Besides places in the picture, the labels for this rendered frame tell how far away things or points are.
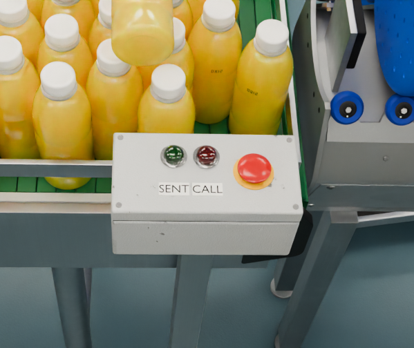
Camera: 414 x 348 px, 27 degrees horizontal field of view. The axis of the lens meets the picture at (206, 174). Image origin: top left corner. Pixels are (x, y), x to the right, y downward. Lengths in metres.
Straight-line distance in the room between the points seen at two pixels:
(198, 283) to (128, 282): 0.95
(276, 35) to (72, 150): 0.28
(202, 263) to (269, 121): 0.21
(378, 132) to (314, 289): 0.57
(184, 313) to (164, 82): 0.37
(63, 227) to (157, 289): 0.92
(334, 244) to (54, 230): 0.56
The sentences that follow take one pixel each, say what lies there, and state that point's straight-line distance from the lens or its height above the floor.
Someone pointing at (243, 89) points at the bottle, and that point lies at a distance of 1.09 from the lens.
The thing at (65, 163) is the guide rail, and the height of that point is 0.98.
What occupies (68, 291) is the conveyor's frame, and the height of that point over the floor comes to 0.64.
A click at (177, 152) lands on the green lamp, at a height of 1.11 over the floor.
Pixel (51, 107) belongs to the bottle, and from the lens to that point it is 1.01.
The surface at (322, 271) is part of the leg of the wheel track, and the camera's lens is 1.63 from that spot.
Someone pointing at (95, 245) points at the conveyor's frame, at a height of 0.80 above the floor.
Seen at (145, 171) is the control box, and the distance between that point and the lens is 0.92.
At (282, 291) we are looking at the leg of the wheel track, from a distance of 2.07.
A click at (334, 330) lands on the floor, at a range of 2.07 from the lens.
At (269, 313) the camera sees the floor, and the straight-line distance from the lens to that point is 2.06.
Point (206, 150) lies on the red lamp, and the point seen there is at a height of 1.11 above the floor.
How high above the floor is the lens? 1.88
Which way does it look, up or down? 58 degrees down
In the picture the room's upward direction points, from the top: 8 degrees clockwise
